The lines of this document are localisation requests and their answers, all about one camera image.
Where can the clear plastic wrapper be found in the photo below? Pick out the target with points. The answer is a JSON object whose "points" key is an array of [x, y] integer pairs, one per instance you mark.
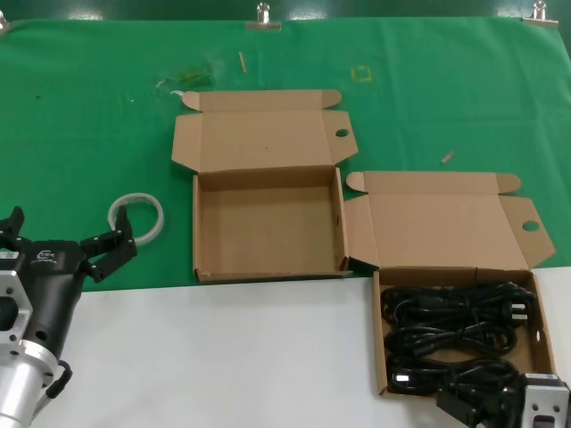
{"points": [[192, 76]]}

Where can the green table cloth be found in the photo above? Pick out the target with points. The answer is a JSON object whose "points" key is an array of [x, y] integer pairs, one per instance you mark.
{"points": [[67, 111]]}

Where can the empty open cardboard box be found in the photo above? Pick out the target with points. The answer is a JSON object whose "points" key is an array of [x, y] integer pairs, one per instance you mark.
{"points": [[267, 223]]}

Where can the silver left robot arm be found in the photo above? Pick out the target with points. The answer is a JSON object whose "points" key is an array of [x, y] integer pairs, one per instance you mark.
{"points": [[18, 388]]}

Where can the translucent white tape roll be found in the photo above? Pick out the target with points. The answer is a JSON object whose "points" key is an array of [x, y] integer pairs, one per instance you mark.
{"points": [[134, 196]]}

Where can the thin wooden stick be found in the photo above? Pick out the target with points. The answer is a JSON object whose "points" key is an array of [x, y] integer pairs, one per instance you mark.
{"points": [[242, 61]]}

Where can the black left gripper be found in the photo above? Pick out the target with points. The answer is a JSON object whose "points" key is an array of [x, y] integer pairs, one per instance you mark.
{"points": [[53, 285]]}

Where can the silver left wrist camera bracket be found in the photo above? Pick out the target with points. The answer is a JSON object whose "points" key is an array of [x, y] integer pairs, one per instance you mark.
{"points": [[9, 281]]}

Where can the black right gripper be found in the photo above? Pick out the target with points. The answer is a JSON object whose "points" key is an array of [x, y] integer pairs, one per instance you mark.
{"points": [[506, 412]]}

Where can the short wooden stick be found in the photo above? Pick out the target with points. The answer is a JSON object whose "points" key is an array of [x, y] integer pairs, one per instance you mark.
{"points": [[447, 157]]}

